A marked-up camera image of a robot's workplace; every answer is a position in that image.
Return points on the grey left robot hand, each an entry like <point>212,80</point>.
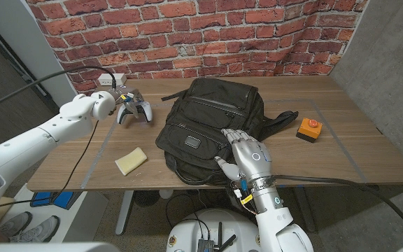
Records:
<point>128,96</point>

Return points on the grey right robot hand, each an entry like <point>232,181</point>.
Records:
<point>254,157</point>

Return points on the white black game controller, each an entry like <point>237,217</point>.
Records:
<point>147,112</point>

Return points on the black backpack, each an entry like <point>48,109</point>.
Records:
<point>201,122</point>

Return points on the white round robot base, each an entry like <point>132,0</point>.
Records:
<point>187,234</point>

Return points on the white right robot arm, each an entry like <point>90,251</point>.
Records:
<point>275,224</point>

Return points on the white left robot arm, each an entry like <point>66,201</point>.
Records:
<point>47,136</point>

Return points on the orange emergency-stop button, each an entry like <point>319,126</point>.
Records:
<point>308,130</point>

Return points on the yellow sponge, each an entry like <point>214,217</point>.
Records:
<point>131,161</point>

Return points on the white power strip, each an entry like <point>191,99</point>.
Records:
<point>105,80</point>

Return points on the metal table leg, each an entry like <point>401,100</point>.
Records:
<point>124,210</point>
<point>308,213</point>

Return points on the black antenna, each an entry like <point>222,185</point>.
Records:
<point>229,241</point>
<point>219,234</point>

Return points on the brick print backdrop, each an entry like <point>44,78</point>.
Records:
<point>187,35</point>

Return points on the grey table tape marking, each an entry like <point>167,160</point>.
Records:
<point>89,173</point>

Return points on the small grey computer box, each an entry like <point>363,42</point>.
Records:
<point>205,246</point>

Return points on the black round floor fixture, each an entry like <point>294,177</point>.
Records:
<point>146,199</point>

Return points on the blue black floor item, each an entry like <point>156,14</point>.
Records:
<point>63,199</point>

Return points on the grey sneaker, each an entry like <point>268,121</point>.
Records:
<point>14,224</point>
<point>38,231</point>

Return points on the tan box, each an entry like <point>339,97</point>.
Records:
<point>3,206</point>

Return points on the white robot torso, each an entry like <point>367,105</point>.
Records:
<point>47,248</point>

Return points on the white wall panel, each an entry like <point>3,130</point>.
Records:
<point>12,28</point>

